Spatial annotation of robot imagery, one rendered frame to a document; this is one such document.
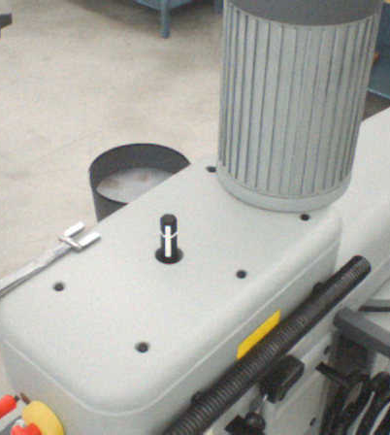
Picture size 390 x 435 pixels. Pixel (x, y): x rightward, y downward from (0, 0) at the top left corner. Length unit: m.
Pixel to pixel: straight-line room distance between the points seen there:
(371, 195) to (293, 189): 0.32
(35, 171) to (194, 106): 1.24
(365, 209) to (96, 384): 0.63
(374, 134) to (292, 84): 0.58
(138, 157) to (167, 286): 2.63
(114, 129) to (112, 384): 4.03
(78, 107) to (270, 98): 4.16
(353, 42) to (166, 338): 0.42
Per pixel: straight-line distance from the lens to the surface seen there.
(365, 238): 1.24
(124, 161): 3.51
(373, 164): 1.39
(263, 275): 0.93
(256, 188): 1.01
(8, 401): 1.04
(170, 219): 0.90
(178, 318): 0.86
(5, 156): 4.63
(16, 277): 0.93
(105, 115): 4.95
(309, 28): 0.89
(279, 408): 1.23
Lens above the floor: 2.52
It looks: 39 degrees down
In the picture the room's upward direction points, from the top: 1 degrees clockwise
